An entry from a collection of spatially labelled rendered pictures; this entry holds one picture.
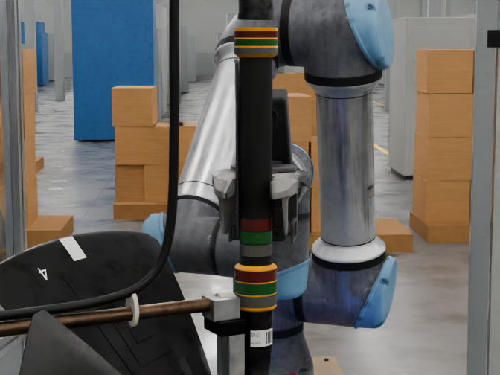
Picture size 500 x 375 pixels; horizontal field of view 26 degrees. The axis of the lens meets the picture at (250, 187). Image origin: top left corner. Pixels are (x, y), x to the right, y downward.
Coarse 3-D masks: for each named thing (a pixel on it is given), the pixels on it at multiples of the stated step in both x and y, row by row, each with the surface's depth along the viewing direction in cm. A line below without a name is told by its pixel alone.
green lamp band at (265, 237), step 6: (240, 234) 110; (246, 234) 109; (252, 234) 109; (258, 234) 109; (264, 234) 109; (270, 234) 109; (240, 240) 110; (246, 240) 109; (252, 240) 109; (258, 240) 109; (264, 240) 109; (270, 240) 110
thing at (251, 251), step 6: (240, 246) 110; (246, 246) 109; (252, 246) 109; (258, 246) 109; (264, 246) 109; (270, 246) 110; (240, 252) 110; (246, 252) 109; (252, 252) 109; (258, 252) 109; (264, 252) 109; (270, 252) 110
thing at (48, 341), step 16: (32, 320) 82; (48, 320) 83; (32, 336) 81; (48, 336) 82; (64, 336) 84; (32, 352) 80; (48, 352) 82; (64, 352) 83; (80, 352) 85; (96, 352) 86; (32, 368) 80; (48, 368) 81; (64, 368) 83; (80, 368) 84; (96, 368) 86; (112, 368) 88
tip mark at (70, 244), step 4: (60, 240) 116; (64, 240) 116; (68, 240) 117; (72, 240) 117; (64, 244) 116; (68, 244) 116; (72, 244) 116; (76, 244) 117; (68, 248) 116; (72, 248) 116; (76, 248) 116; (68, 252) 115; (72, 252) 116; (76, 252) 116; (80, 252) 116; (72, 256) 115; (76, 256) 115; (80, 256) 116; (84, 256) 116
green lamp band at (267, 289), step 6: (234, 282) 111; (276, 282) 110; (234, 288) 111; (240, 288) 109; (246, 288) 109; (252, 288) 109; (258, 288) 109; (264, 288) 109; (270, 288) 109; (276, 288) 110; (246, 294) 109; (252, 294) 109; (258, 294) 109; (264, 294) 109; (270, 294) 109
